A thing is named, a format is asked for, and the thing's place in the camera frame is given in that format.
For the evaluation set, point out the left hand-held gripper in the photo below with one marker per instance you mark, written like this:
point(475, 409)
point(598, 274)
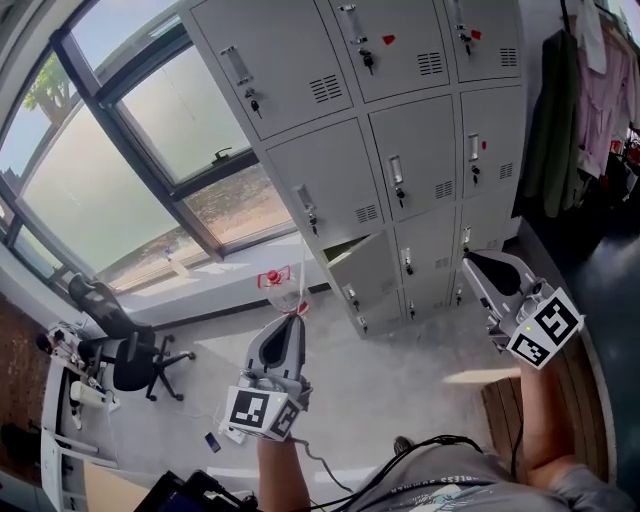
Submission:
point(290, 367)

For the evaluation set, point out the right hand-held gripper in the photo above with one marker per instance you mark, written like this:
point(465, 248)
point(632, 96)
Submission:
point(500, 307)

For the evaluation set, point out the grey metal locker cabinet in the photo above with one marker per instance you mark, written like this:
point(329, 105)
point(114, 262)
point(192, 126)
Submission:
point(410, 160)

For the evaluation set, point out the person's left forearm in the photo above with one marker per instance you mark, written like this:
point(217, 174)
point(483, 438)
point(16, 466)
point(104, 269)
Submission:
point(280, 470)

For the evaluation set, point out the person's right forearm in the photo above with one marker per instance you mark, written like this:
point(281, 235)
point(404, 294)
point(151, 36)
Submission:
point(545, 425)

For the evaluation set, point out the clear water jug red cap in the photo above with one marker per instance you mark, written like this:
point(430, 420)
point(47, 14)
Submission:
point(285, 297)

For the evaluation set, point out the black smartphone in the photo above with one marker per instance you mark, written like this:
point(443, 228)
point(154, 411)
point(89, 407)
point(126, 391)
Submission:
point(212, 442)

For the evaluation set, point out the person's grey shoe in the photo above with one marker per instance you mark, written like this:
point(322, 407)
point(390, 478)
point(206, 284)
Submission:
point(401, 445)

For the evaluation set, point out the clear spray bottle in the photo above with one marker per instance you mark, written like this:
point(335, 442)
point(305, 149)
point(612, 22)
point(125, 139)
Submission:
point(177, 265)

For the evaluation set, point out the black office chair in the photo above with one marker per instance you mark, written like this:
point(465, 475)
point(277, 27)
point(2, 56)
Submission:
point(132, 360)

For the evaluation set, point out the pile of black bags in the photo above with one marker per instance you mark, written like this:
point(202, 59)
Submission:
point(620, 185)

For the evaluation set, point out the black tablet device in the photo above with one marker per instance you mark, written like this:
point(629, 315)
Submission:
point(175, 495)

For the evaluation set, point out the person's grey t-shirt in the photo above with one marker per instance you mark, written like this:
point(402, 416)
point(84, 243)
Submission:
point(450, 487)

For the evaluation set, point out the dark green coat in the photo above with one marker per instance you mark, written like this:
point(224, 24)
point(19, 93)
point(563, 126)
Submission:
point(550, 125)

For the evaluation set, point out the white small appliance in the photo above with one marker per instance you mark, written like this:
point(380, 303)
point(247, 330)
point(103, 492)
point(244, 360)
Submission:
point(87, 395)

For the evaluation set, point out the light wooden board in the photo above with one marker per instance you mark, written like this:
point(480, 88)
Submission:
point(115, 490)

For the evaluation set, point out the small white black device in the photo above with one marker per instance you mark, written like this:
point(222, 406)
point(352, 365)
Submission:
point(60, 342)

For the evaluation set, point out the white metal table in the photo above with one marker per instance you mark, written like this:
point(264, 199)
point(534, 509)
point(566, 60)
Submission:
point(50, 465)

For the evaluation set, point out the dark framed window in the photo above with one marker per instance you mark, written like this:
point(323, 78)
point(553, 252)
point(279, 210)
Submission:
point(134, 145)

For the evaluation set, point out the white hanging shirt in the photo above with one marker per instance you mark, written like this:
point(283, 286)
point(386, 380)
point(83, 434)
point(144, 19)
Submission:
point(594, 45)

